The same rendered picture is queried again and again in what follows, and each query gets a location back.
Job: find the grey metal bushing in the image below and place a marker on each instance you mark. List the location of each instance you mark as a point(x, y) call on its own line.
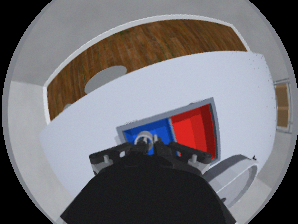
point(145, 134)

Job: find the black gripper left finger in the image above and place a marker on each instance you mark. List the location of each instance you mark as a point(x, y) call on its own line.
point(104, 158)

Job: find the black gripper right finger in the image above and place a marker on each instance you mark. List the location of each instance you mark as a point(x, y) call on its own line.
point(191, 156)

